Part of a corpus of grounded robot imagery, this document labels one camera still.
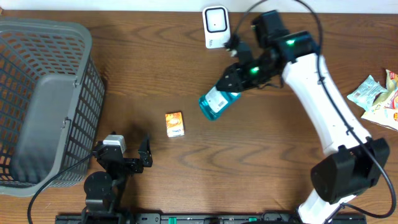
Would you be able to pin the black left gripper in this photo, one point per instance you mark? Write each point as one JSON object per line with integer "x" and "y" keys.
{"x": 145, "y": 159}

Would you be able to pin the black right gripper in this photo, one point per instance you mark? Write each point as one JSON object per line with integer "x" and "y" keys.
{"x": 241, "y": 82}

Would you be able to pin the orange small carton box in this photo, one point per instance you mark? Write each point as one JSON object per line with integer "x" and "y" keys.
{"x": 174, "y": 124}

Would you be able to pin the blue mouthwash bottle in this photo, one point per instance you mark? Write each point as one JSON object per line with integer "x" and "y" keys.
{"x": 215, "y": 102}

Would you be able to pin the teal wet wipes pack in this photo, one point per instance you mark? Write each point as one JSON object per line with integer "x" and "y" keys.
{"x": 366, "y": 93}

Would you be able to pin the yellow snack bag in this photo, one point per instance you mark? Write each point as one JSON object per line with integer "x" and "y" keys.
{"x": 384, "y": 109}

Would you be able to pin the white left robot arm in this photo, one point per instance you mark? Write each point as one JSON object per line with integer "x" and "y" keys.
{"x": 104, "y": 189}

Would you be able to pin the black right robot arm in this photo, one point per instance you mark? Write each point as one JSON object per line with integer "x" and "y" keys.
{"x": 354, "y": 161}

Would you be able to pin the white barcode scanner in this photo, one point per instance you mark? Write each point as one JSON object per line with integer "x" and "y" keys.
{"x": 216, "y": 26}

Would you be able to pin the grey plastic basket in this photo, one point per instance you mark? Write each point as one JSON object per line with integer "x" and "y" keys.
{"x": 51, "y": 101}

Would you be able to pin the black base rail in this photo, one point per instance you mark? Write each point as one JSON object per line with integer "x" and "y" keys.
{"x": 156, "y": 218}

